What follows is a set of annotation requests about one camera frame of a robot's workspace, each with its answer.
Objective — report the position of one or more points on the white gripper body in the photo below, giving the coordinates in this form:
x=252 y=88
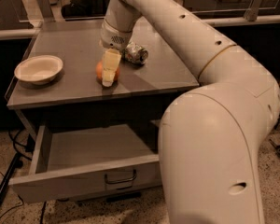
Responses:
x=113 y=38

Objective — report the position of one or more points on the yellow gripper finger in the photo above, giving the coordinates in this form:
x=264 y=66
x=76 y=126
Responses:
x=111 y=60

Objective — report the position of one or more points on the orange fruit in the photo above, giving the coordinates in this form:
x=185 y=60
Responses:
x=99 y=70

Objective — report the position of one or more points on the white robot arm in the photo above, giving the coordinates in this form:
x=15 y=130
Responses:
x=209 y=137

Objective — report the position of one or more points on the open grey top drawer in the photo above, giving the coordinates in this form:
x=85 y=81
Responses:
x=72 y=164

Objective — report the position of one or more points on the crushed soda can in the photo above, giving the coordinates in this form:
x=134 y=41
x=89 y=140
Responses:
x=135 y=54

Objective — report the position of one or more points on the white bowl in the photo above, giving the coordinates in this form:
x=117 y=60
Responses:
x=39 y=70

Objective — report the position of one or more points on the grey metal cabinet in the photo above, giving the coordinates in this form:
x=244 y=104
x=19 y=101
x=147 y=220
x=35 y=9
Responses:
x=77 y=44

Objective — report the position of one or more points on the black drawer handle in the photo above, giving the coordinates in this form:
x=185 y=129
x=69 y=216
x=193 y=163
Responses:
x=120 y=176

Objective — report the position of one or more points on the grey metal post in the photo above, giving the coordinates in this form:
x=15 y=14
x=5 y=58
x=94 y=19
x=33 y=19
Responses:
x=252 y=12

